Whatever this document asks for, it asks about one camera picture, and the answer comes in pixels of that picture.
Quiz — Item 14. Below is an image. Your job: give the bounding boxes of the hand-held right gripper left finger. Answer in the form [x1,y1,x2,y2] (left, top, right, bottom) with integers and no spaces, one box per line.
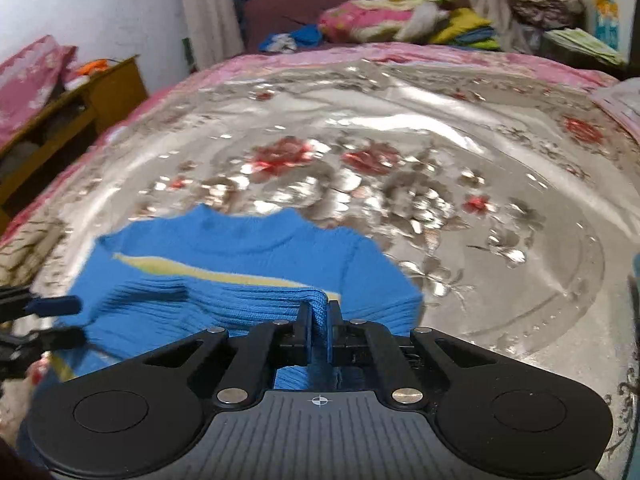
[144,303,314,407]

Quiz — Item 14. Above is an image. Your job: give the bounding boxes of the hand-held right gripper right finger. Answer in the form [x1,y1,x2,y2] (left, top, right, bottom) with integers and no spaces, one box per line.
[327,299,497,406]

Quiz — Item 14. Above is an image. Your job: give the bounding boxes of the pink patterned cloth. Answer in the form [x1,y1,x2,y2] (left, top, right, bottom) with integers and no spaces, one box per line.
[0,35,80,147]

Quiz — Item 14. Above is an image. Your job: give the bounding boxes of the light green folded cloth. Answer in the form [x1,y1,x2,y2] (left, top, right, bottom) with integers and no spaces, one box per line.
[544,26,627,67]

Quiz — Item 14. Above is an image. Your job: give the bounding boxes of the yellow green folded cloths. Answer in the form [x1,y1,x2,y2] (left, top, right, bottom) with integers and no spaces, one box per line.
[429,7,502,52]

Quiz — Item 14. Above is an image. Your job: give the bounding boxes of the orange item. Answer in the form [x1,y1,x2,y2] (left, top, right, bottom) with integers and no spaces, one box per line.
[76,58,110,77]

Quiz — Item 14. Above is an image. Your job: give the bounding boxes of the blue striped knit sweater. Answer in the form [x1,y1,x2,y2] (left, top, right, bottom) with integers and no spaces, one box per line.
[17,204,425,461]

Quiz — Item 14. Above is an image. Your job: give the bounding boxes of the beige checkered cloth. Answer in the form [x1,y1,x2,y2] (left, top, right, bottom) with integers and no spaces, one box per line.
[0,217,68,293]

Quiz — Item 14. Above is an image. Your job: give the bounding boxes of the pink floral quilt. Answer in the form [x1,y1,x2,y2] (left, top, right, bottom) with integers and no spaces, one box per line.
[317,0,457,45]

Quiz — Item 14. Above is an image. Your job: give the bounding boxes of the wooden cabinet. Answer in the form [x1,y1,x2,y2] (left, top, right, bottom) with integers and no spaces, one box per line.
[0,55,150,233]

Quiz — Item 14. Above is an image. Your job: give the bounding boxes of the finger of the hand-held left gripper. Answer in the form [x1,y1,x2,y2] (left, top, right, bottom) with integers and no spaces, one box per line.
[0,326,88,361]
[0,287,84,322]

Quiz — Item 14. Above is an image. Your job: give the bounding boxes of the maroon sofa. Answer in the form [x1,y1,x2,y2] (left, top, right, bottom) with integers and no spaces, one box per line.
[242,0,473,55]

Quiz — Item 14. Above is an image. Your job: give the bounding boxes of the blue crumpled cloth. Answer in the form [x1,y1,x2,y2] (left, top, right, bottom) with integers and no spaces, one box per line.
[259,24,325,55]

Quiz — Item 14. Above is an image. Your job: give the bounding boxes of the floral satin bedspread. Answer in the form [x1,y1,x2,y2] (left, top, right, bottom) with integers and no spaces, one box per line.
[0,40,640,461]

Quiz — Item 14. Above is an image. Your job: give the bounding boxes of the yellow blue figure decoration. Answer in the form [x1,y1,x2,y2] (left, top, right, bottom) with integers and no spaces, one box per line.
[593,0,622,52]

